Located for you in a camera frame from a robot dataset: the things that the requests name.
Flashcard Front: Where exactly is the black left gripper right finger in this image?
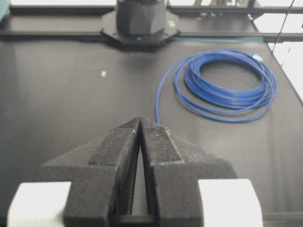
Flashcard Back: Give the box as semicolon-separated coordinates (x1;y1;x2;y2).
140;118;237;227

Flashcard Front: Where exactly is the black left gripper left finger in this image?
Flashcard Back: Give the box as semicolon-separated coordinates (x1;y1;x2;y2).
39;118;140;227

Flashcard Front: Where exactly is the blue LAN cable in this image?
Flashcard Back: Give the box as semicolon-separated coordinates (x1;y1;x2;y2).
155;49;278;126

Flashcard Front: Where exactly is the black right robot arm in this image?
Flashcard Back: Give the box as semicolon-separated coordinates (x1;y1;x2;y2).
101;0;236;227

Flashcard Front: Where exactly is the black aluminium frame rail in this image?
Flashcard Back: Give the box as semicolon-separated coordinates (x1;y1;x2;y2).
0;1;303;46

